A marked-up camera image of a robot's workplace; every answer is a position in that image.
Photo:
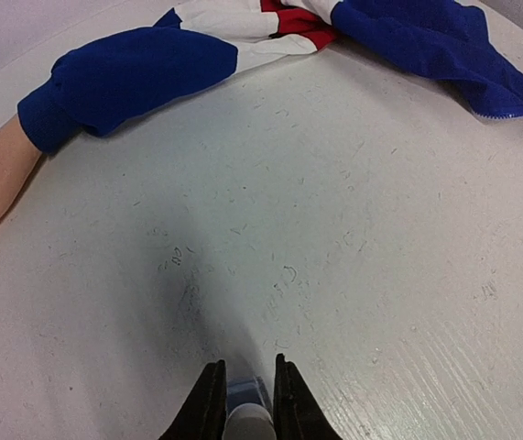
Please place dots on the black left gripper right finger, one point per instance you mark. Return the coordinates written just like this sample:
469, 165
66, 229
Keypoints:
296, 413

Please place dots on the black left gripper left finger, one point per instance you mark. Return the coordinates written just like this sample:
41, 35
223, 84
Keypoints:
202, 416

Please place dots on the nail polish bottle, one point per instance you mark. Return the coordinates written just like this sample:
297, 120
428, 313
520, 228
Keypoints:
248, 409

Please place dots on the blue white red jacket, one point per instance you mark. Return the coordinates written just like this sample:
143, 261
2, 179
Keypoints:
198, 44

